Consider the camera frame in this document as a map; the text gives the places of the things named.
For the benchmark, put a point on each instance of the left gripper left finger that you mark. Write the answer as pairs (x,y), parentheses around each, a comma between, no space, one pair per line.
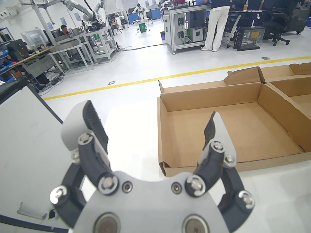
(93,157)

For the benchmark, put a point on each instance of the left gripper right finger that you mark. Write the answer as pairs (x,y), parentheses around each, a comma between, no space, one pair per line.
(211,164)

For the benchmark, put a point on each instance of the shallow cardboard box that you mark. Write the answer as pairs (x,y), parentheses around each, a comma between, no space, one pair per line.
(252,129)
(291,86)

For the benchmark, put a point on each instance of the white partition panel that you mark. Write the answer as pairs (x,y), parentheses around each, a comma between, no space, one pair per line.
(26,151)

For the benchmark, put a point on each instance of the white metal table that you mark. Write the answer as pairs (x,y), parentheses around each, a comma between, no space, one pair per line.
(70,49)
(102,39)

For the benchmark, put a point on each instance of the black computer case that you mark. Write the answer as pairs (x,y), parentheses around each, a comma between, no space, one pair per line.
(249,38)

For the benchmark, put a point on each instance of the blue waste bin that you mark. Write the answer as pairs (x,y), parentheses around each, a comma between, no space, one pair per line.
(162,36)

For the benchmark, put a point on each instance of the green waste bin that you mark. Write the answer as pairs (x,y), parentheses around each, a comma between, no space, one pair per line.
(142,28)

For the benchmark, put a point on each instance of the black office chair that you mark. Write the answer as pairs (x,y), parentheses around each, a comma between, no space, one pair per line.
(275,13)
(296,13)

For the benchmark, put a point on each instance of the aluminium frame workbench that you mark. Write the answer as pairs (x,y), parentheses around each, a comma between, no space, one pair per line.
(181,25)

